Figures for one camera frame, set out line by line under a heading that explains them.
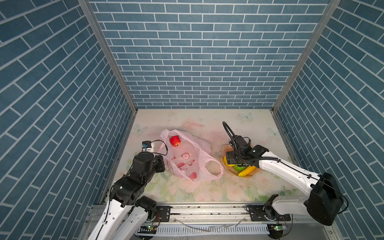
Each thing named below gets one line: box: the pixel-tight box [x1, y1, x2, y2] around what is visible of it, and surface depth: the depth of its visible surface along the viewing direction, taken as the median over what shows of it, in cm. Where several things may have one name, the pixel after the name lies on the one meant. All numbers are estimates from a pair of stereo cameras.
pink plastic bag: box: [157, 129, 224, 182], surface depth 82 cm
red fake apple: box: [169, 135, 182, 147], surface depth 98 cm
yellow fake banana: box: [238, 165, 257, 177], surface depth 84 cm
